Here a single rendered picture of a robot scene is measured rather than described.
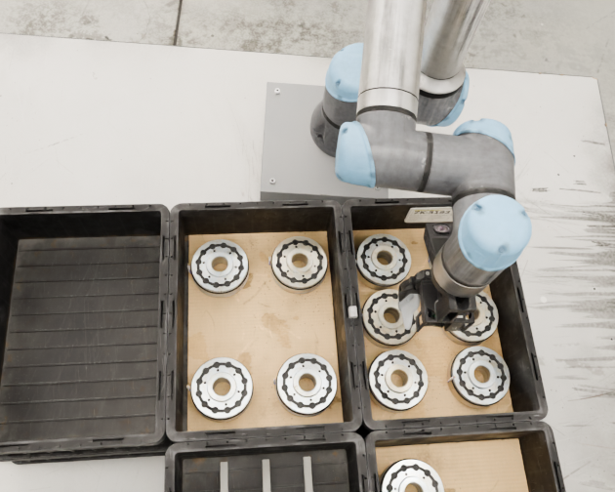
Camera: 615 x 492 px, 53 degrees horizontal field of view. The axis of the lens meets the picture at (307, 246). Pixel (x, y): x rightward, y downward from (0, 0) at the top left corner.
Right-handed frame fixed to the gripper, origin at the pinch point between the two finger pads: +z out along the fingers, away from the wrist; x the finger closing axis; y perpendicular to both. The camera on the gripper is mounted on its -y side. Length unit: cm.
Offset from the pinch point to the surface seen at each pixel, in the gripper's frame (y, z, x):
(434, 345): 3.6, 12.7, 5.4
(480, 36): -144, 96, 61
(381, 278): -7.9, 9.9, -4.2
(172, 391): 13.5, 4.1, -39.6
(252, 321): -0.5, 12.8, -27.4
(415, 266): -11.6, 12.8, 3.1
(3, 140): -45, 26, -83
